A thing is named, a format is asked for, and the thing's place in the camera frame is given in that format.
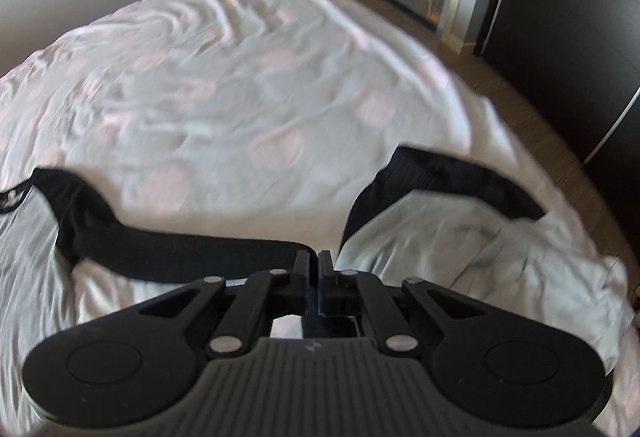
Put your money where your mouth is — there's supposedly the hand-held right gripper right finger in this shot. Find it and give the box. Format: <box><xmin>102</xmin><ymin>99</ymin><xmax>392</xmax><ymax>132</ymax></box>
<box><xmin>319</xmin><ymin>250</ymin><xmax>489</xmax><ymax>359</ymax></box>

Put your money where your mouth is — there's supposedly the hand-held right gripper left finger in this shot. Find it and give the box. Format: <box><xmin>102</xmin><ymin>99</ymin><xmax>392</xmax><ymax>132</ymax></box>
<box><xmin>138</xmin><ymin>249</ymin><xmax>319</xmax><ymax>359</ymax></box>

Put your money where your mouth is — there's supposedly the grey shirt with black sleeves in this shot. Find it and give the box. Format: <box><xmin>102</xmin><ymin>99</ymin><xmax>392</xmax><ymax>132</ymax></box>
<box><xmin>0</xmin><ymin>144</ymin><xmax>632</xmax><ymax>370</ymax></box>

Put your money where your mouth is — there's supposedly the bed with pink dotted sheet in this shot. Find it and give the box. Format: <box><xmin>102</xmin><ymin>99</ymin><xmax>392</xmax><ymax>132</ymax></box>
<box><xmin>0</xmin><ymin>0</ymin><xmax>640</xmax><ymax>437</ymax></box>

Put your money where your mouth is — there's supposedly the black sliding wardrobe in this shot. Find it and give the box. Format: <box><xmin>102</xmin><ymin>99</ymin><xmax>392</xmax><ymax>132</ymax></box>
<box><xmin>474</xmin><ymin>0</ymin><xmax>640</xmax><ymax>200</ymax></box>

